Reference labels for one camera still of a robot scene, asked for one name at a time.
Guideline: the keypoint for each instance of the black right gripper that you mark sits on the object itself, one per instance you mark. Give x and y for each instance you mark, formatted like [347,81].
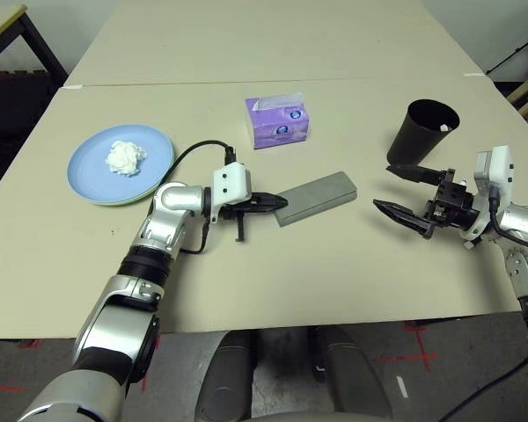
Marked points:
[453,202]

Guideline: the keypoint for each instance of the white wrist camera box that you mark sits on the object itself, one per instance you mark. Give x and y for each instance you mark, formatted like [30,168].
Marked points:
[229,184]
[497,171]

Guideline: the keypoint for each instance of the dark grey robot left leg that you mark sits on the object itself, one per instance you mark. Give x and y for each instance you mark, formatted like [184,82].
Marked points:
[226,382]

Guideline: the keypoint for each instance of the white tape strip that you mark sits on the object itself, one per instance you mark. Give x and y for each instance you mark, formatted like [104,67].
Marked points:
[72,87]
[474,73]

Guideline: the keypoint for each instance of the grey glasses case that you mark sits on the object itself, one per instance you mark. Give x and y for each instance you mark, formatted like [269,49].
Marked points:
[317,198]

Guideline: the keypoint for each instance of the side table with black frame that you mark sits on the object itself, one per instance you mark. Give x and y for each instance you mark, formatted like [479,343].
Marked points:
[0,24]

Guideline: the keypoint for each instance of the blue plastic plate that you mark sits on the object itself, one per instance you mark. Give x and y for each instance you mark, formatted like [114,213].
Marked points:
[92,176]

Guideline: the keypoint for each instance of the black foam floor mat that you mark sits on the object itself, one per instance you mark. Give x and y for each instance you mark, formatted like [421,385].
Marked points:
[13,114]

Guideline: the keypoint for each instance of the green plastic plate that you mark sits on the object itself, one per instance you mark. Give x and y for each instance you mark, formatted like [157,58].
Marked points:
[127,204]

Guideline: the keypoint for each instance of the white tissue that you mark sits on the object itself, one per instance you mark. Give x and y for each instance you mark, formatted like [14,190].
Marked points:
[123,158]

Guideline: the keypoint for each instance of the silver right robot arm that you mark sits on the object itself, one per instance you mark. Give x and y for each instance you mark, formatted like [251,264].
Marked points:
[523,224]

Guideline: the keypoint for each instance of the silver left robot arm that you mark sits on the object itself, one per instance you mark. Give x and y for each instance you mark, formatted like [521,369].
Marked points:
[171,202]

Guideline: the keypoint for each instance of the dark grey robot right leg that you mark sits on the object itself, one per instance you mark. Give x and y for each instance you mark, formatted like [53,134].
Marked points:
[352,378]

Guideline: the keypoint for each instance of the purple tissue pack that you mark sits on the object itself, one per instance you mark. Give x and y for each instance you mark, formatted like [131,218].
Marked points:
[277,132]

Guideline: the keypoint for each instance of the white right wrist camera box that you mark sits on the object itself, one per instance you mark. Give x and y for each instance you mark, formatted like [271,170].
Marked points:
[497,171]

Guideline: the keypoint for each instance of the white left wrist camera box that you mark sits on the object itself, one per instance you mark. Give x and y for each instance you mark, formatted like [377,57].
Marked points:
[229,184]

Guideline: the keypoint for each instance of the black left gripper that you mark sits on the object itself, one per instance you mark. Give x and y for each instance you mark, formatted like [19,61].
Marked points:
[241,228]

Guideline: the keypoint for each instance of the dark grey robot leg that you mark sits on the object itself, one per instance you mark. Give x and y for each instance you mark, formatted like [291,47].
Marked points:
[226,382]
[352,378]

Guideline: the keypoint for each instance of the light grey robot torso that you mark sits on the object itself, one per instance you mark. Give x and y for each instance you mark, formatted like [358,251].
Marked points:
[312,418]

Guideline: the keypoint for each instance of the black plastic cup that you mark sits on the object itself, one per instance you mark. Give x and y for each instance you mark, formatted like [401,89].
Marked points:
[407,140]

